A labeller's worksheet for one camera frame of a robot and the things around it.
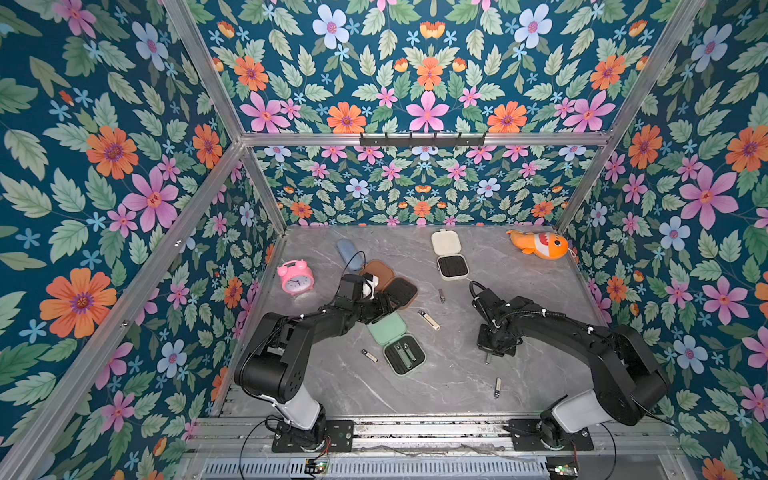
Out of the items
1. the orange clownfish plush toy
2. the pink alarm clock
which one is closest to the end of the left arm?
the pink alarm clock

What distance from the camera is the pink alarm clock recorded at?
0.95 m

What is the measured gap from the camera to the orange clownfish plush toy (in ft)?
3.48
